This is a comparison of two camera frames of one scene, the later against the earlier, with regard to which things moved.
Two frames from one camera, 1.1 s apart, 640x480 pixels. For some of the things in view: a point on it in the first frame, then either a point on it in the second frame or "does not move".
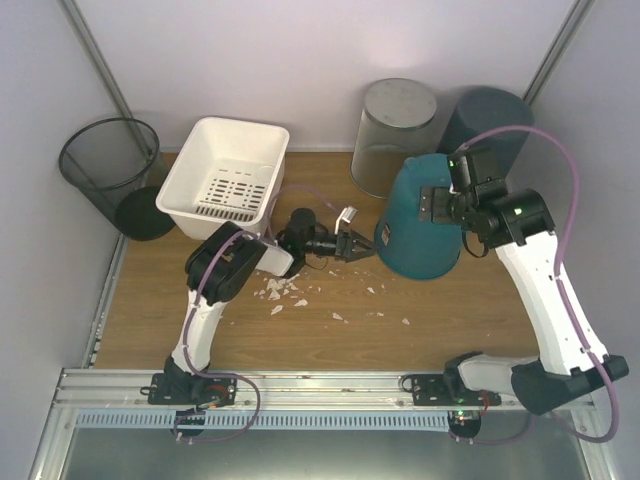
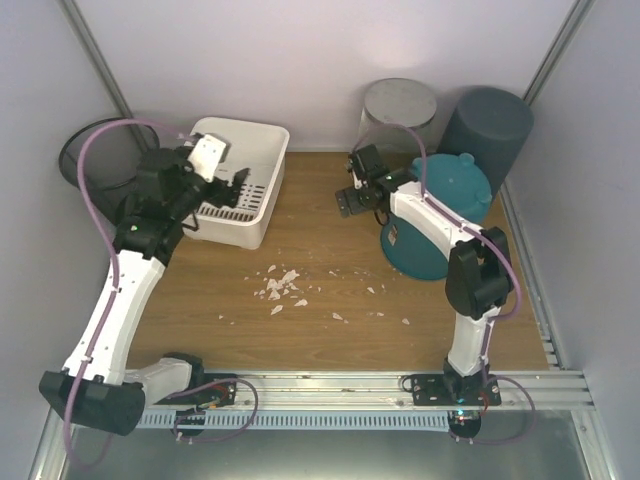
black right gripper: x=438 y=214 → x=355 y=205
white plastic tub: x=215 y=171 does not move
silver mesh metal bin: x=398 y=118 does not move
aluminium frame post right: x=558 y=50 does not move
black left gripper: x=344 y=246 → x=231 y=198
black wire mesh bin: x=114 y=164 does not move
